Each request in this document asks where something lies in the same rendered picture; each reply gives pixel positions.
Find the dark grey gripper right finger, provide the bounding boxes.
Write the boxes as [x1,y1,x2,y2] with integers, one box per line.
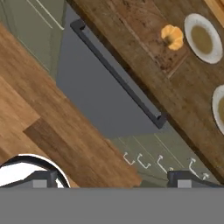
[166,170,224,189]

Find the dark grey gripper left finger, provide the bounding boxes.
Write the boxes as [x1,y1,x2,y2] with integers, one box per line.
[3,170,60,189]

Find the golden croissant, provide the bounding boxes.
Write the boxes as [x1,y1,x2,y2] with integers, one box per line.
[160,24,185,52]

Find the brown wooden cutting board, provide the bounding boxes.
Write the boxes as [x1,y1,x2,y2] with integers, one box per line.
[115,0,190,80]

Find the green cupboard door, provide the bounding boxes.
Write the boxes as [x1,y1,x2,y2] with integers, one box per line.
[152,128,221,186]
[0,0,68,81]
[108,136,165,188]
[132,133,187,176]

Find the white round thing black rim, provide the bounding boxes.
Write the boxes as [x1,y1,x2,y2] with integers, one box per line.
[0,153,72,189]

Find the white plate with olive centre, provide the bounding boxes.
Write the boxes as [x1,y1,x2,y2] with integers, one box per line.
[183,12,224,65]
[211,84,224,136]

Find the grey dishwasher door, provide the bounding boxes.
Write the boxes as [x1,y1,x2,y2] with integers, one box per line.
[55,3,170,140]

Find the white bracket cupboard handle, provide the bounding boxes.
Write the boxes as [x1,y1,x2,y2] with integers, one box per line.
[122,151,137,166]
[136,153,152,170]
[188,157,203,177]
[156,154,175,174]

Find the dark grey dishwasher handle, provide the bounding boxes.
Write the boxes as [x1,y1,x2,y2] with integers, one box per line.
[69,18,169,130]

